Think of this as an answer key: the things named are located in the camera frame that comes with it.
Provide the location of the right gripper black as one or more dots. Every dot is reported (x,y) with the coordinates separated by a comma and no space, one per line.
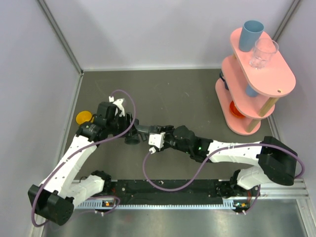
(168,130)

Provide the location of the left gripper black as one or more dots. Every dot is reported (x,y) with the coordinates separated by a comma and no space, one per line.
(130,119)

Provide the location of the grey plastic pipe fitting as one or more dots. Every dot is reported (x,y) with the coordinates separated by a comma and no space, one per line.
(138,134)

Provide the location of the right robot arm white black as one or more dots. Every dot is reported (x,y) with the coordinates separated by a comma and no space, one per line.
(270,160)

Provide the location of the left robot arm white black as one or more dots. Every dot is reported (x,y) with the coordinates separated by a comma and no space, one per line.
(56,197)

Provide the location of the yellow plastic cup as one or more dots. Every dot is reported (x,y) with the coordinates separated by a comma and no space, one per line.
(83,116)

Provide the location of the orange bowl bottom tier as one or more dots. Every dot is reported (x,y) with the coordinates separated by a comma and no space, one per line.
(234,111)

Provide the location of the dark blue cup behind shelf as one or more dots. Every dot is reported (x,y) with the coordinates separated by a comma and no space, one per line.
(221,75)

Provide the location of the blue cup middle tier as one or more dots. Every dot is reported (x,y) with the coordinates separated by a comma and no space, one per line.
(250,91)

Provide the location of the pink three-tier shelf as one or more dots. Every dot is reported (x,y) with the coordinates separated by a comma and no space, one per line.
(272,82)

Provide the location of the clear glass cup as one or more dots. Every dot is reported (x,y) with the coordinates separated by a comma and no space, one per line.
(263,51)

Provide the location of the blue cup on top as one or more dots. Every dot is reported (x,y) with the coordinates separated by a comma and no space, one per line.
(250,33)

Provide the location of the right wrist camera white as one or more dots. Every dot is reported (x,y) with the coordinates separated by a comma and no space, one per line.
(156,142)

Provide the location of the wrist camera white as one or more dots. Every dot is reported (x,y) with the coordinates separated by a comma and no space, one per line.
(156,142)
(119,103)

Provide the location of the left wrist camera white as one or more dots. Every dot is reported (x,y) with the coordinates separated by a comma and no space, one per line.
(119,103)

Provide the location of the grey slotted cable duct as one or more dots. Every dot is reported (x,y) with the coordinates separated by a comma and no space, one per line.
(100,204)

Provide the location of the aluminium frame rail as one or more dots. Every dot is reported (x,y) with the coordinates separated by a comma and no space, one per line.
(275,191)

